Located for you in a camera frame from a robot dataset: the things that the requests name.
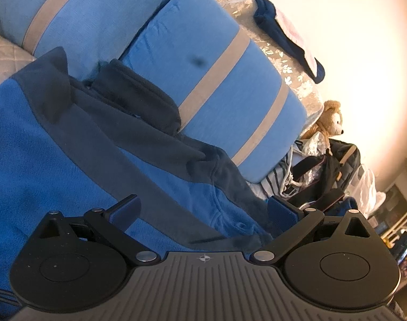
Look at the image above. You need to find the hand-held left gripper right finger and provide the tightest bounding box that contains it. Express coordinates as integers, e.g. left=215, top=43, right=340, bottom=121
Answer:
left=251, top=195, right=373, bottom=265

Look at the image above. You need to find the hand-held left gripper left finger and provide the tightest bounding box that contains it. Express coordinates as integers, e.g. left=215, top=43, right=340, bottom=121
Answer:
left=39, top=194, right=160, bottom=265

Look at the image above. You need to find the blue fleece jacket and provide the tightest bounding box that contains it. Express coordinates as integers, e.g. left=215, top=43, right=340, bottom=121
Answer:
left=0, top=47, right=282, bottom=308

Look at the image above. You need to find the black bag with pink trim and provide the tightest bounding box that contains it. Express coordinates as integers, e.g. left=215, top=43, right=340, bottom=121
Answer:
left=287, top=154, right=345, bottom=215

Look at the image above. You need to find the clear plastic bag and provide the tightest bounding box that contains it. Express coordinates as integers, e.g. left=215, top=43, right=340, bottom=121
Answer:
left=297, top=130, right=332, bottom=157

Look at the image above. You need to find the white plastic bag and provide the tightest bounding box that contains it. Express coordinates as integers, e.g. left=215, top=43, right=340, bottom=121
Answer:
left=351, top=167, right=379, bottom=220

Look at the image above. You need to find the brown teddy bear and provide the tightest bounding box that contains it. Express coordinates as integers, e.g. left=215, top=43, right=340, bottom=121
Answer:
left=302, top=100, right=345, bottom=151

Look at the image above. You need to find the cluttered storage shelf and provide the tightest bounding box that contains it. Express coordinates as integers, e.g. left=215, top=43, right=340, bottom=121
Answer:
left=371, top=182, right=407, bottom=276

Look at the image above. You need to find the floral lace cover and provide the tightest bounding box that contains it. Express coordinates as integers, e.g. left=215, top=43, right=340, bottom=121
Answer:
left=207, top=0, right=325, bottom=138

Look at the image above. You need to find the blue striped pillow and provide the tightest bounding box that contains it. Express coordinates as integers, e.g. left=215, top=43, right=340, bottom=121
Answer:
left=0, top=0, right=176, bottom=78
left=120, top=0, right=308, bottom=184

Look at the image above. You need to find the navy cloth with pink print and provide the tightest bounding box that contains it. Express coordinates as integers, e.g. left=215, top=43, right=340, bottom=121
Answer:
left=232, top=0, right=326, bottom=85

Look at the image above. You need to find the white quilted bedspread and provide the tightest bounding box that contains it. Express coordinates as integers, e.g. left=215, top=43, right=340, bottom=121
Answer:
left=0, top=28, right=37, bottom=93

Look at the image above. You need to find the striped drawstring bag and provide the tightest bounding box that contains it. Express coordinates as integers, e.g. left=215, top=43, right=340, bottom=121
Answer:
left=257, top=147, right=298, bottom=205

